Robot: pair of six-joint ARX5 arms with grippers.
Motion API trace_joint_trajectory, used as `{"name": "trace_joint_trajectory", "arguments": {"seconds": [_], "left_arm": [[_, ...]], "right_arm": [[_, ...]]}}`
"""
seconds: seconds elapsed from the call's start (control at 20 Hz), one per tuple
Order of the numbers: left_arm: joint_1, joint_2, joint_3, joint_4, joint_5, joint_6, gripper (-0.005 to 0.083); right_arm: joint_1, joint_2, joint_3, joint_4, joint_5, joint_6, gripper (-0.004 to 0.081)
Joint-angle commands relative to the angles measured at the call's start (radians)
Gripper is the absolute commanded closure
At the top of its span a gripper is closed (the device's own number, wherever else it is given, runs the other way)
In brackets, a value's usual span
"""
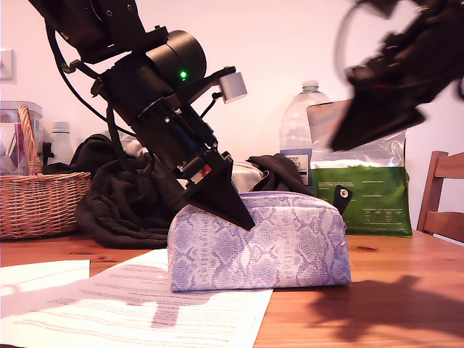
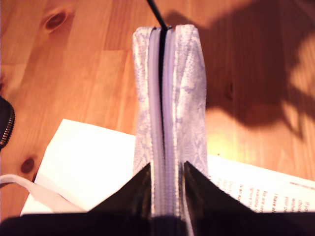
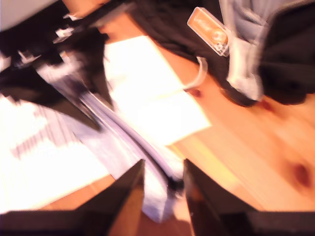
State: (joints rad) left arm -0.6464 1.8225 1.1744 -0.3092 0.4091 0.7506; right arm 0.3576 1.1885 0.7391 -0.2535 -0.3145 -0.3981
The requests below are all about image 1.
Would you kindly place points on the white wall switch plate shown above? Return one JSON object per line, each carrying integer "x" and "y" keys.
{"x": 7, "y": 67}

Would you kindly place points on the printed paper sheet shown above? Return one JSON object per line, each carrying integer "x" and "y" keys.
{"x": 108, "y": 319}

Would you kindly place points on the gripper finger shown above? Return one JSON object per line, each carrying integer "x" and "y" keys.
{"x": 369, "y": 123}

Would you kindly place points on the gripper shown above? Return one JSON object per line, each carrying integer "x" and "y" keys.
{"x": 174, "y": 137}

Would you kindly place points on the wooden chair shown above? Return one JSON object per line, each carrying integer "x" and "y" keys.
{"x": 429, "y": 188}

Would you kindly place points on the large clear water bottle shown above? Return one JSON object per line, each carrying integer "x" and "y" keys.
{"x": 295, "y": 127}

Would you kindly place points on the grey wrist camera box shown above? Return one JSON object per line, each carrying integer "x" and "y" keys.
{"x": 233, "y": 87}

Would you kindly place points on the silver green pet food bag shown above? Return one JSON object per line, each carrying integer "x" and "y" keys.
{"x": 377, "y": 199}

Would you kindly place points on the white insulated bottle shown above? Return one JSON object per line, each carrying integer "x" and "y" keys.
{"x": 61, "y": 145}

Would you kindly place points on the black hoodie grey lining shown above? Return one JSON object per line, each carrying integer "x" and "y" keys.
{"x": 119, "y": 210}

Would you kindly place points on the purple snakeskin zipper pouch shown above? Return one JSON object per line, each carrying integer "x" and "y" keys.
{"x": 282, "y": 246}

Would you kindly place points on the blank white paper sheet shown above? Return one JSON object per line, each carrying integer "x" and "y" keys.
{"x": 36, "y": 275}

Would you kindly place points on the clear plastic lidded container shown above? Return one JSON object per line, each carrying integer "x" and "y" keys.
{"x": 7, "y": 119}

